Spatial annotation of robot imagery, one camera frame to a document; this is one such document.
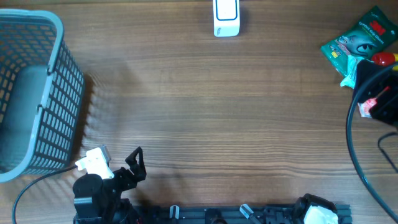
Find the green white glove package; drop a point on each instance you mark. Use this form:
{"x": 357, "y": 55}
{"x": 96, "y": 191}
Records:
{"x": 370, "y": 35}

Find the white barcode scanner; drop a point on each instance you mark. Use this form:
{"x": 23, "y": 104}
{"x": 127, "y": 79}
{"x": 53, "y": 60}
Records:
{"x": 226, "y": 18}

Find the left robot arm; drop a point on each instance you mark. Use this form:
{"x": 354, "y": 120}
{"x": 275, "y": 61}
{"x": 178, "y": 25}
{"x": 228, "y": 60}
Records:
{"x": 98, "y": 192}

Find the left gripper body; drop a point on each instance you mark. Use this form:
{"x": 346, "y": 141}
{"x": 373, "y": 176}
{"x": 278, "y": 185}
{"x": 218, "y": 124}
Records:
{"x": 123, "y": 180}

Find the teal wet wipes pack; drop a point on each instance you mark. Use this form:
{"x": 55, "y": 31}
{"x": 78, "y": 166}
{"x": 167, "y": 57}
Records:
{"x": 350, "y": 78}

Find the grey plastic mesh basket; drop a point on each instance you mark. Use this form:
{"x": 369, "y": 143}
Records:
{"x": 42, "y": 90}

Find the red white tissue pack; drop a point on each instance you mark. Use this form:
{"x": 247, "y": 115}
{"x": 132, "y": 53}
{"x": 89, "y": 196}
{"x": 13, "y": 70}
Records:
{"x": 365, "y": 107}

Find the red chili sauce bottle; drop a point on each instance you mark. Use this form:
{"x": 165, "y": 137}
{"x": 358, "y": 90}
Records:
{"x": 384, "y": 58}

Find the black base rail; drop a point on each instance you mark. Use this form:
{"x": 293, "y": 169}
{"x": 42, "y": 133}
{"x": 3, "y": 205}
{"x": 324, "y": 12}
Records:
{"x": 269, "y": 214}

